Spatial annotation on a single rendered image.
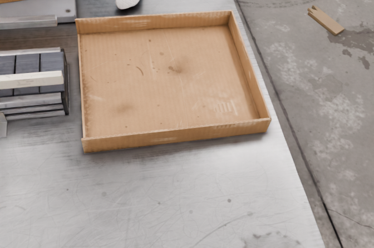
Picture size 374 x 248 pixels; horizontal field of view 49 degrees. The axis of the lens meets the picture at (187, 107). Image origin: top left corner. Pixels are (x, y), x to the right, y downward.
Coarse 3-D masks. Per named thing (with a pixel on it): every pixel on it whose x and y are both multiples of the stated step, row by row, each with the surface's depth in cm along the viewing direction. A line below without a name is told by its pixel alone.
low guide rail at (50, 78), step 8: (40, 72) 62; (48, 72) 62; (56, 72) 62; (0, 80) 61; (8, 80) 61; (16, 80) 61; (24, 80) 61; (32, 80) 62; (40, 80) 62; (48, 80) 62; (56, 80) 63; (0, 88) 62
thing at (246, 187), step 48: (96, 0) 85; (144, 0) 86; (192, 0) 88; (0, 48) 75; (0, 144) 64; (48, 144) 65; (192, 144) 67; (240, 144) 68; (0, 192) 60; (48, 192) 60; (96, 192) 61; (144, 192) 62; (192, 192) 62; (240, 192) 63; (288, 192) 64; (0, 240) 56; (48, 240) 56; (96, 240) 57; (144, 240) 58; (192, 240) 58; (240, 240) 59; (288, 240) 60
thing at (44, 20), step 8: (24, 16) 62; (32, 16) 62; (40, 16) 62; (48, 16) 63; (0, 24) 61; (8, 24) 61; (16, 24) 62; (24, 24) 62; (32, 24) 62; (40, 24) 63; (48, 24) 63; (56, 24) 63
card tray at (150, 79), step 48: (96, 48) 77; (144, 48) 78; (192, 48) 79; (240, 48) 77; (96, 96) 71; (144, 96) 71; (192, 96) 72; (240, 96) 73; (96, 144) 63; (144, 144) 66
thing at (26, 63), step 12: (0, 60) 67; (12, 60) 67; (24, 60) 68; (36, 60) 68; (48, 60) 68; (60, 60) 68; (0, 72) 66; (12, 72) 66; (24, 72) 66; (0, 96) 63; (12, 96) 64
